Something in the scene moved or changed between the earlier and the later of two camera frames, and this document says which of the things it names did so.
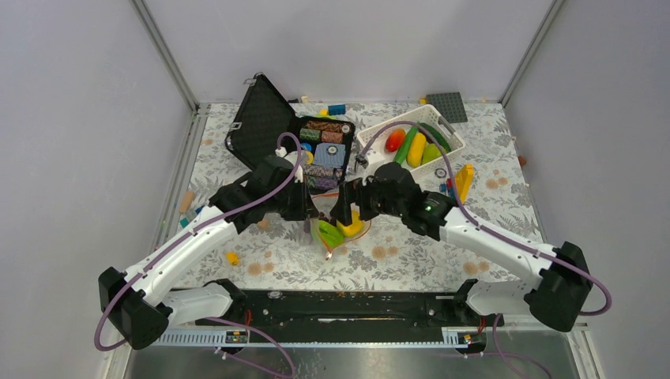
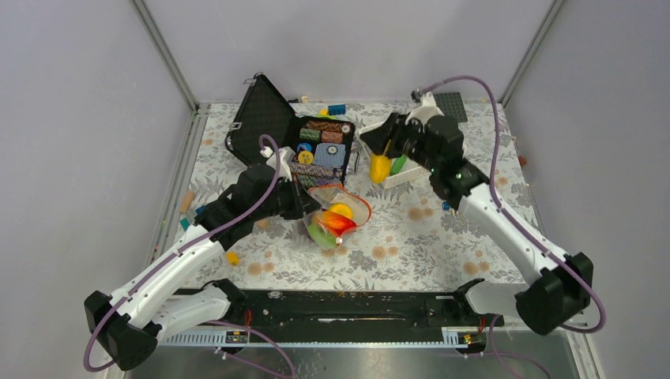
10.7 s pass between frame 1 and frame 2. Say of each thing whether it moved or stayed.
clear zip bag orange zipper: moved
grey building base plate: stayed
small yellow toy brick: stayed
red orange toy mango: moved
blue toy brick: stayed
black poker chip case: stayed
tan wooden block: stayed
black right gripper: moved
